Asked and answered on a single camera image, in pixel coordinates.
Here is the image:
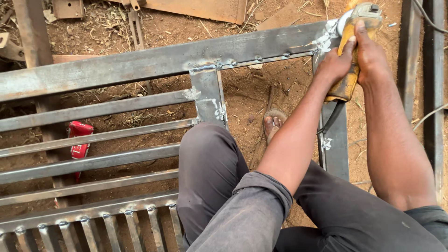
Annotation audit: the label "person's right hand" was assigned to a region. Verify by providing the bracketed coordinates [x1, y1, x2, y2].
[353, 20, 393, 87]

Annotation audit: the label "person's left hand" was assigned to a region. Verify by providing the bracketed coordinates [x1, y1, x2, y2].
[315, 35, 358, 92]

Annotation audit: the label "yellow angle grinder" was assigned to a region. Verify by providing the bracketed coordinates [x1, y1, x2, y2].
[324, 0, 384, 103]

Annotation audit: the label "dark steel tube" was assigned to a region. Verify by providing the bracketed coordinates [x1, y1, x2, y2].
[422, 0, 446, 205]
[396, 0, 425, 124]

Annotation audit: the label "brown sandal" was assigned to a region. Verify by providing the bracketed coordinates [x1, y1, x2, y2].
[263, 108, 288, 146]

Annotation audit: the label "brown board scrap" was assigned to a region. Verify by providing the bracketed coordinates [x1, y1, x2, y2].
[256, 3, 302, 32]

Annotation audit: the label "person's foot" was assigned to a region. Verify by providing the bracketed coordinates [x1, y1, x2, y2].
[265, 116, 284, 144]

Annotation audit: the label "person's dark trousers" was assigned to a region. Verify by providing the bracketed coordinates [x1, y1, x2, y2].
[176, 122, 448, 252]

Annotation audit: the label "rusty metal sheet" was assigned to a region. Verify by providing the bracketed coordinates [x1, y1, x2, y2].
[104, 0, 248, 25]

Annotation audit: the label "person's grey shirt sleeve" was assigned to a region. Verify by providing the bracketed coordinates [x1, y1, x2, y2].
[187, 171, 294, 252]

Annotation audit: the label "steel flat bar clamp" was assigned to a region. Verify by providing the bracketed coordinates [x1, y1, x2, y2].
[121, 0, 147, 52]

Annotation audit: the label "rusty flat bar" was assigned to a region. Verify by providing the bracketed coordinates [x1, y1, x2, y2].
[52, 54, 104, 64]

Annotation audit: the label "red packet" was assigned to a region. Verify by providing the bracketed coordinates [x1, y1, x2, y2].
[67, 121, 95, 181]

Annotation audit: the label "rusty metal scrap piece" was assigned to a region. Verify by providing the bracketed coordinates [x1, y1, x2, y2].
[0, 32, 26, 62]

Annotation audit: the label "black grinder power cable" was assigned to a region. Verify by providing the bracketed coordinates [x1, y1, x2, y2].
[316, 100, 347, 136]

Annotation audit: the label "welded steel gate frame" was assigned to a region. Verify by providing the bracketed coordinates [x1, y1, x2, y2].
[0, 19, 350, 252]

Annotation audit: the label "rusty metal bracket plate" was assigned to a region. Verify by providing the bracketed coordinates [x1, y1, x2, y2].
[52, 0, 85, 19]

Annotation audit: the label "rusty steel post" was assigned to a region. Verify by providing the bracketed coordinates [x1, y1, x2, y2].
[11, 0, 84, 208]

